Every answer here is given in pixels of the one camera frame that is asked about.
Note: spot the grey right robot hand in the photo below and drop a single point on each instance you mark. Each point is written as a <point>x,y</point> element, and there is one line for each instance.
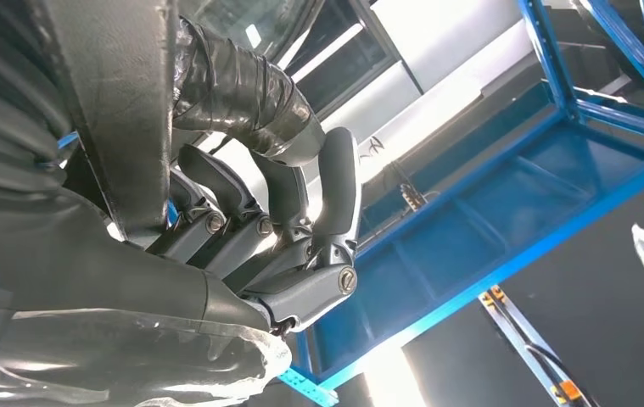
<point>102,292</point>

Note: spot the blue metal shelf rack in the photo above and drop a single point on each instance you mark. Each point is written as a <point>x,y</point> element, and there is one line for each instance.
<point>524,185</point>

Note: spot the white car with red stripe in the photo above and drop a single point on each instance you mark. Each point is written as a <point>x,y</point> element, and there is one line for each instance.
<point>445,39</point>

